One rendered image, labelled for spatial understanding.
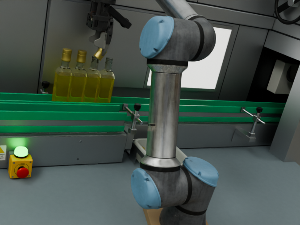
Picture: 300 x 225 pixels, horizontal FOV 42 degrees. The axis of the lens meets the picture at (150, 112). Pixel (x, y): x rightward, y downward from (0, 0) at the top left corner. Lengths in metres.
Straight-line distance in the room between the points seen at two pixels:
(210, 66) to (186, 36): 0.92
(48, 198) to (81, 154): 0.26
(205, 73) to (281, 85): 0.50
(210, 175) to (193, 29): 0.42
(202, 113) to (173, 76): 0.80
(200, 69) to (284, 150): 0.58
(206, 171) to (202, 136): 0.73
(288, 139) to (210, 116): 0.42
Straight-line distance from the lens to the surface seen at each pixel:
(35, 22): 1.63
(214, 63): 2.00
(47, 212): 1.30
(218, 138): 1.96
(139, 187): 1.12
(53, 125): 1.46
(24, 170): 1.39
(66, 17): 1.62
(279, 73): 2.28
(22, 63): 1.66
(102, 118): 1.51
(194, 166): 1.17
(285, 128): 2.07
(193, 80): 1.96
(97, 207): 1.34
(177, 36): 1.06
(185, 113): 1.80
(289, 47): 2.08
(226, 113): 1.95
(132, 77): 1.79
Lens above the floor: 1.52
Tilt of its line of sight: 20 degrees down
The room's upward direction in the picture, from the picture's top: 13 degrees clockwise
